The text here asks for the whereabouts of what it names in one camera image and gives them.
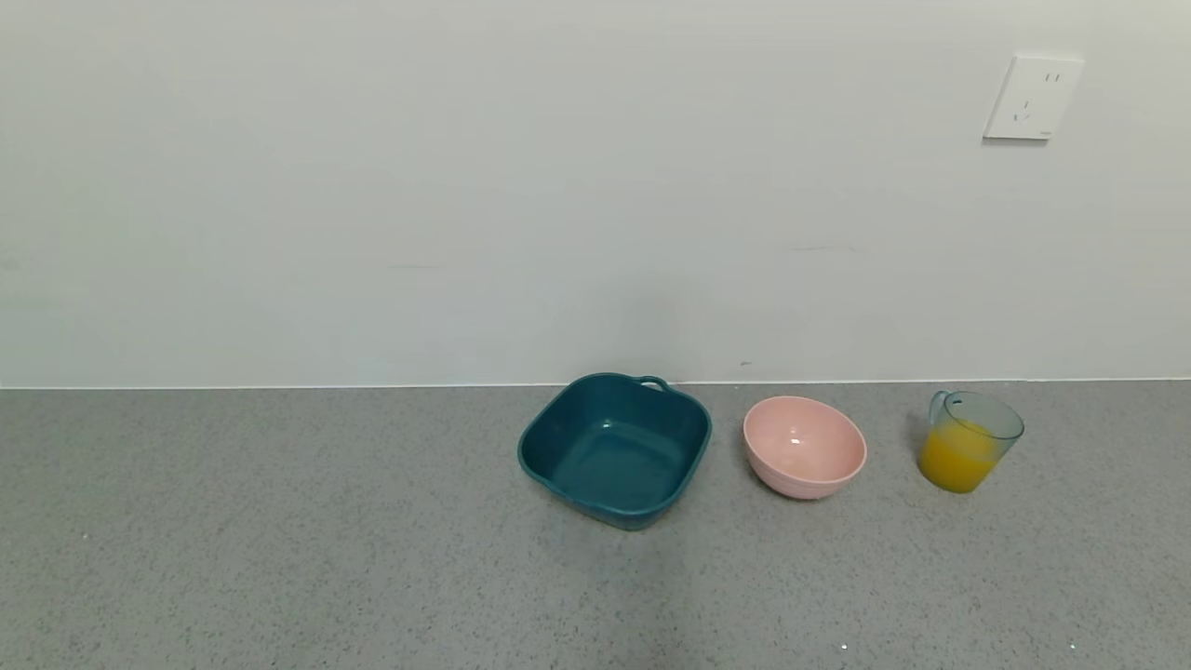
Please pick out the orange juice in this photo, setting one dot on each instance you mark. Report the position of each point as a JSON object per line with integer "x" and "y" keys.
{"x": 956, "y": 462}

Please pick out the clear blue ribbed cup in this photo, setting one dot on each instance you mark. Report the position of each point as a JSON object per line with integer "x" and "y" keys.
{"x": 996, "y": 419}

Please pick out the pink round bowl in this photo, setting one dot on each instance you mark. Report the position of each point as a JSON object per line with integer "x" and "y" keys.
{"x": 802, "y": 448}

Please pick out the teal square plastic basin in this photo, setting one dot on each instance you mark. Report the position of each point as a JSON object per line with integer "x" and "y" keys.
{"x": 614, "y": 465}

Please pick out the white wall socket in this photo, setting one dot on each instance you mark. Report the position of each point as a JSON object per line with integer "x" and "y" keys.
{"x": 1033, "y": 97}

